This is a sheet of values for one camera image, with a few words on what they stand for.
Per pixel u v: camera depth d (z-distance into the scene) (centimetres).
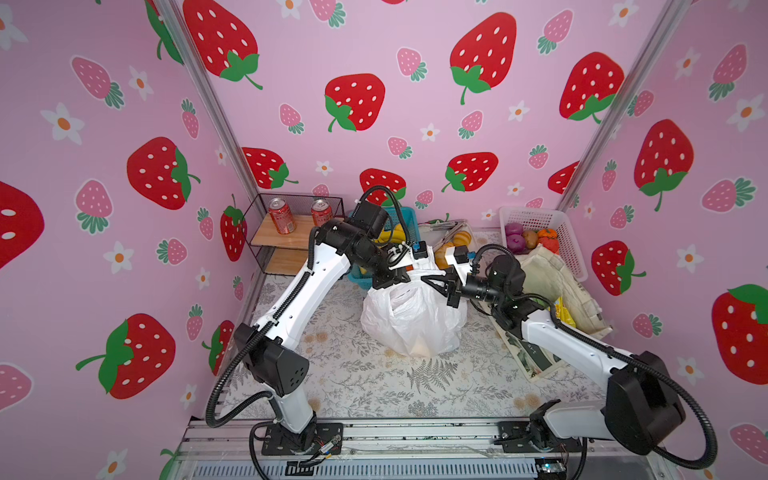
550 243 107
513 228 115
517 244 110
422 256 62
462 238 114
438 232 119
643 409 41
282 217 91
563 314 77
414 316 76
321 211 90
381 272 65
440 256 64
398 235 115
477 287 66
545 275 86
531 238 111
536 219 118
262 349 43
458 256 62
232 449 73
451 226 121
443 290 69
